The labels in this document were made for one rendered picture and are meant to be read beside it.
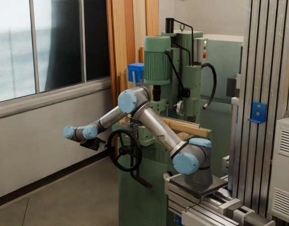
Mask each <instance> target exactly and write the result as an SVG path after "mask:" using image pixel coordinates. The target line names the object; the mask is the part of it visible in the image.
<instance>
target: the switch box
mask: <svg viewBox="0 0 289 226"><path fill-rule="evenodd" d="M204 41H206V43H204ZM204 44H206V45H204ZM204 46H205V47H206V49H205V50H206V51H205V52H204ZM207 52H208V38H195V39H194V62H203V61H207ZM204 54H206V58H205V60H203V59H204V57H203V55H204Z"/></svg>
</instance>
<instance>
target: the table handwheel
mask: <svg viewBox="0 0 289 226"><path fill-rule="evenodd" d="M117 133H118V134H119V138H120V142H121V147H119V153H120V154H119V155H118V156H117V157H116V158H115V157H114V155H113V152H112V139H113V137H114V135H115V134H117ZM121 133H125V134H127V135H128V136H129V137H130V138H131V139H132V140H133V141H134V146H133V147H132V146H130V145H128V146H127V145H124V143H123V140H122V136H121ZM107 143H111V145H109V146H108V147H107V149H108V154H109V156H110V159H111V160H112V162H113V163H114V165H115V166H116V167H117V168H119V169H120V170H122V171H125V172H132V171H134V170H136V169H137V168H138V167H139V166H140V164H141V161H142V149H141V146H142V145H140V143H139V141H138V139H137V138H136V137H135V135H134V134H133V133H132V132H130V131H129V130H127V129H123V128H118V129H115V130H114V131H112V132H111V134H110V135H109V137H108V142H107ZM135 146H136V148H137V152H138V156H136V155H134V154H133V153H131V152H130V151H131V150H132V149H135ZM126 154H129V155H131V156H133V157H135V158H137V161H136V163H135V165H134V166H132V167H130V168H127V167H123V166H122V165H120V164H119V163H118V162H117V160H118V159H119V157H120V156H121V155H122V156H124V155H126Z"/></svg>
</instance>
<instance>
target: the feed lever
mask: <svg viewBox="0 0 289 226"><path fill-rule="evenodd" d="M164 53H165V55H167V56H168V58H169V61H170V63H171V65H172V67H173V70H174V72H175V74H176V76H177V79H178V81H179V83H180V85H181V87H182V89H181V91H180V96H181V97H185V98H188V97H191V96H190V90H189V89H184V87H183V85H182V82H181V80H180V78H179V76H178V73H177V71H176V69H175V66H174V64H173V62H172V60H171V57H170V55H169V53H170V51H169V50H168V49H166V50H165V51H164Z"/></svg>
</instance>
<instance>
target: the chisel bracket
mask: <svg viewBox="0 0 289 226"><path fill-rule="evenodd" d="M166 103H168V99H164V98H160V101H153V100H152V101H150V107H153V108H152V109H153V110H154V112H155V113H158V112H160V111H163V110H166V109H167V106H165V104H166Z"/></svg>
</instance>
